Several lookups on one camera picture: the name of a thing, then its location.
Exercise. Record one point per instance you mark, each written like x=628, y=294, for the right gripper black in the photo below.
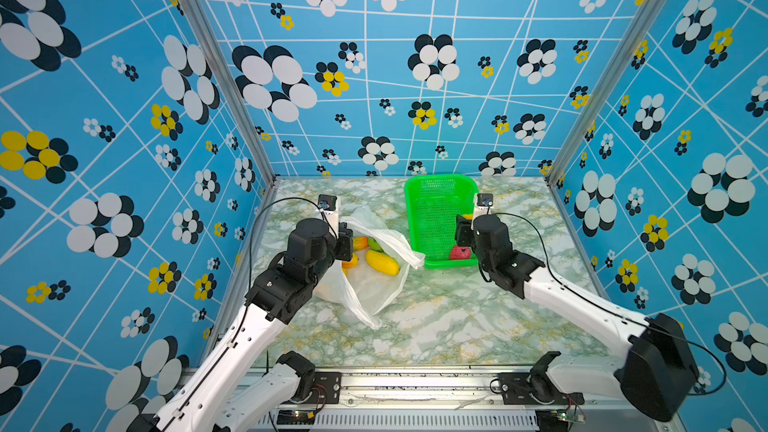
x=463, y=231

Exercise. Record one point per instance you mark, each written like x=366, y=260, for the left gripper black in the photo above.
x=344, y=241

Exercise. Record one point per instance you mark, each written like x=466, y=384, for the red dragon fruit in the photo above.
x=459, y=253

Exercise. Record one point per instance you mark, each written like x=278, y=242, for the white plastic bag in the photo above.
x=365, y=290

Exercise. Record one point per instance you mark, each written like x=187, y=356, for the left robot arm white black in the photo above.
x=210, y=400

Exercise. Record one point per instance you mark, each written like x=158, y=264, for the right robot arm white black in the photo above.
x=651, y=364

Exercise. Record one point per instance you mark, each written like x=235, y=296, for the green fruit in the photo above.
x=374, y=245

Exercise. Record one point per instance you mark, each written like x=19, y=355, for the yellow banana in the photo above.
x=360, y=243

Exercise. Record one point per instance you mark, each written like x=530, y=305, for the yellow mango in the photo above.
x=382, y=263

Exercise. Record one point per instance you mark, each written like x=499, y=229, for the green plastic basket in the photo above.
x=432, y=204

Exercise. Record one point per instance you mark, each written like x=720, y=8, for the left circuit board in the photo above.
x=295, y=418

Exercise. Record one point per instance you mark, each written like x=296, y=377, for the circuit board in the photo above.
x=554, y=421
x=295, y=418

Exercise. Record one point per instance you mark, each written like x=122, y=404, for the right circuit board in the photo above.
x=554, y=421

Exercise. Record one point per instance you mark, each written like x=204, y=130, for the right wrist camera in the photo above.
x=483, y=204

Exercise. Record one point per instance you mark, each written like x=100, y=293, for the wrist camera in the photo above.
x=483, y=204
x=329, y=210

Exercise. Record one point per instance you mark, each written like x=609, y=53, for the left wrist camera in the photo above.
x=329, y=210

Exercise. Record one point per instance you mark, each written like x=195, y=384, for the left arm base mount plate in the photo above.
x=319, y=387

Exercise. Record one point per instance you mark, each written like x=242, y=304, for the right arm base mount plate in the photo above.
x=526, y=389

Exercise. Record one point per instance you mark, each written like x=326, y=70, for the aluminium front rail frame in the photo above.
x=446, y=399

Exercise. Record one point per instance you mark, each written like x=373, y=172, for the left aluminium corner post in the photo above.
x=204, y=34

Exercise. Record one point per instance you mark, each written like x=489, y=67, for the aluminium corner post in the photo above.
x=204, y=34
x=635, y=33

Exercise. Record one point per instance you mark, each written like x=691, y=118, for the right aluminium corner post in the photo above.
x=635, y=33

